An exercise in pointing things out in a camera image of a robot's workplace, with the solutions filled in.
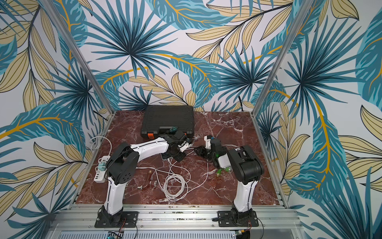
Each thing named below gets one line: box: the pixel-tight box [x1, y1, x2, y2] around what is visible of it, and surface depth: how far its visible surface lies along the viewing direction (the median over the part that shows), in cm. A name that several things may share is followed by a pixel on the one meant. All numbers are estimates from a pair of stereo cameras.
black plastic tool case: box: [140, 105, 195, 139], surface depth 106 cm
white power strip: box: [93, 155, 111, 184], surface depth 86 cm
